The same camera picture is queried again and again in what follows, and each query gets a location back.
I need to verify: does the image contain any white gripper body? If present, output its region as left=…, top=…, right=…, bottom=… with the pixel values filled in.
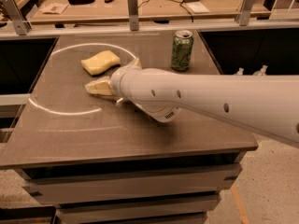
left=110, top=66, right=180, bottom=123

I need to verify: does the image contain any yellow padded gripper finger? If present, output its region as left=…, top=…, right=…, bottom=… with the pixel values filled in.
left=85, top=76, right=113, bottom=96
left=124, top=58, right=142, bottom=70

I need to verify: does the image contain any yellow sponge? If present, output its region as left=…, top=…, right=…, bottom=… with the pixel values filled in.
left=81, top=50, right=121, bottom=76

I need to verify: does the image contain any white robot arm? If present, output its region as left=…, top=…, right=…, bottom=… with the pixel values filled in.
left=85, top=59, right=299, bottom=146

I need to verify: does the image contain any green soda can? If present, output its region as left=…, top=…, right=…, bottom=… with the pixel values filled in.
left=171, top=30, right=193, bottom=71

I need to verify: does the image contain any white paper notepad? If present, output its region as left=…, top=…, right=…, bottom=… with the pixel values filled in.
left=186, top=2, right=209, bottom=14

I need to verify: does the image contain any clear plastic bottle left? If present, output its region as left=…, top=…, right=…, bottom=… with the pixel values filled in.
left=234, top=67, right=244, bottom=76

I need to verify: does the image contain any clear plastic bottle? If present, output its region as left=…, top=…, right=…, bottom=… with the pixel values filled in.
left=234, top=67, right=244, bottom=76
left=253, top=65, right=268, bottom=76

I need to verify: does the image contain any paper sheet on desk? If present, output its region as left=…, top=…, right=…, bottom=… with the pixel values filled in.
left=42, top=3, right=68, bottom=14

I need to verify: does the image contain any black cloth bundle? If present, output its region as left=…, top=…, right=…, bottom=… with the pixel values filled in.
left=68, top=0, right=95, bottom=6

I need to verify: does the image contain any grey drawer cabinet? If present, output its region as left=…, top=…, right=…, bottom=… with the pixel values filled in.
left=21, top=153, right=242, bottom=224

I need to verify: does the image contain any clear plastic bottle right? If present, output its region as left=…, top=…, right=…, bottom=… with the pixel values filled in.
left=253, top=65, right=268, bottom=76

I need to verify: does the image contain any middle metal bracket post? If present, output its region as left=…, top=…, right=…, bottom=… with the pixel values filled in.
left=127, top=0, right=139, bottom=31

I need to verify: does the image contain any metal bracket post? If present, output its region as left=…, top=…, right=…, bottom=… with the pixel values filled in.
left=127, top=0, right=139, bottom=31
left=235, top=0, right=255, bottom=26
left=1, top=0, right=31, bottom=35

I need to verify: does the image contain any left metal bracket post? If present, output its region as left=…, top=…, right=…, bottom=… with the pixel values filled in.
left=1, top=0, right=31, bottom=35

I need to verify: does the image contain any right metal bracket post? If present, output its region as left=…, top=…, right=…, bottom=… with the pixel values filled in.
left=235, top=0, right=255, bottom=26

